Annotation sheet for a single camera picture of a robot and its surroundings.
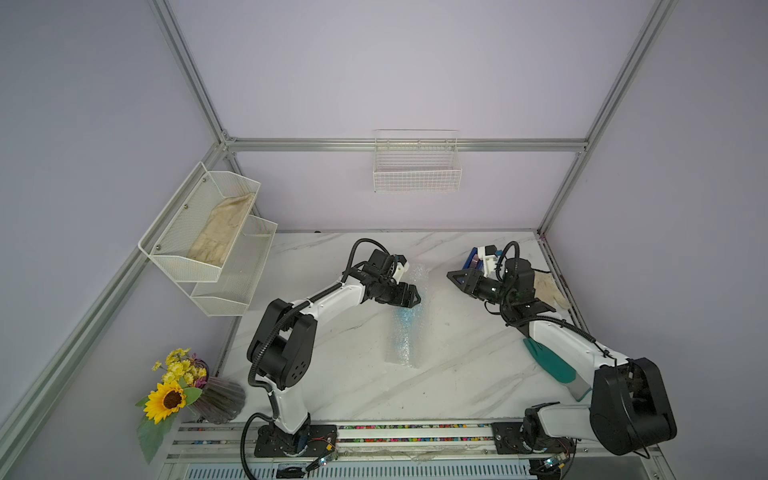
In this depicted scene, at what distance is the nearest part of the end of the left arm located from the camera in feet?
2.27

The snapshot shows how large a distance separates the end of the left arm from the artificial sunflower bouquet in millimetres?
398

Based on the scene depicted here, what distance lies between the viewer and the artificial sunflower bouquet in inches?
22.7
